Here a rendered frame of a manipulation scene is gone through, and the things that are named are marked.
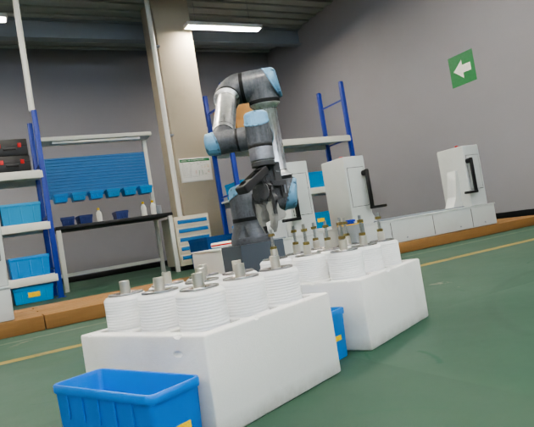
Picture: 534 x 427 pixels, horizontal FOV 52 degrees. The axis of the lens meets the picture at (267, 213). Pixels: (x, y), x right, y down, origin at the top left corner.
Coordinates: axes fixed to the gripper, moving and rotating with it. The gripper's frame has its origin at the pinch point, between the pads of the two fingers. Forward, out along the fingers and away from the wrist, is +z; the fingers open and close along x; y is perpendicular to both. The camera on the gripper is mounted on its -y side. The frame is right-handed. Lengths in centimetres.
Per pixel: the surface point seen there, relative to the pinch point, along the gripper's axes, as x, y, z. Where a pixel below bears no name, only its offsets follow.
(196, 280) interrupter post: -33, -51, 8
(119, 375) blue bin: -19, -62, 23
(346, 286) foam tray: -27.9, -2.5, 17.9
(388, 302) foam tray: -30.0, 11.4, 25.0
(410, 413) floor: -64, -34, 34
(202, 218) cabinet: 452, 311, -28
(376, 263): -25.9, 14.7, 14.4
